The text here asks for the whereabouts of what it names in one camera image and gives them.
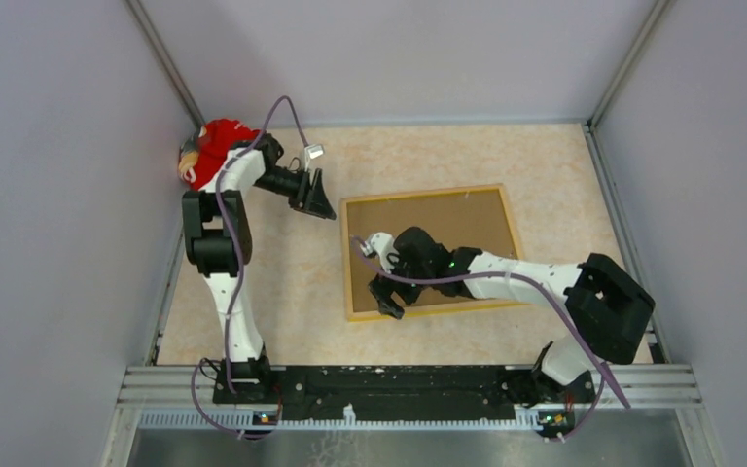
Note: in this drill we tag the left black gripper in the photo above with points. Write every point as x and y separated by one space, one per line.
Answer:
311 197

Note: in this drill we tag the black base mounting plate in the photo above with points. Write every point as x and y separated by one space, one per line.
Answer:
400 393

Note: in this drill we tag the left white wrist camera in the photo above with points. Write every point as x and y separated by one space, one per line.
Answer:
310 153

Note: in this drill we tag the brown cardboard backing board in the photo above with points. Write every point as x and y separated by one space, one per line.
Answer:
451 219

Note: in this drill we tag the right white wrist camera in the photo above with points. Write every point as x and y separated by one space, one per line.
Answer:
381 245

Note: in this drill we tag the aluminium rail with cable duct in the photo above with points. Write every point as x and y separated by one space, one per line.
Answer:
170 397

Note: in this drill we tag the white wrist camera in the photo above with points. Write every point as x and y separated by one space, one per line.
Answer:
381 245
310 153

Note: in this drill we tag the yellow wooden picture frame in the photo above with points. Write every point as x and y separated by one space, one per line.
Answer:
346 258

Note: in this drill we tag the red crumpled cloth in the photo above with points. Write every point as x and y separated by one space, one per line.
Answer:
204 153

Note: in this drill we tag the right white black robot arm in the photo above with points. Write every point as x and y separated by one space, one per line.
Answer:
605 310

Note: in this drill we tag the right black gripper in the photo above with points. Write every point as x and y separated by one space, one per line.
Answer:
383 287

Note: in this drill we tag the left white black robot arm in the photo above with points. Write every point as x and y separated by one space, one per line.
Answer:
219 243

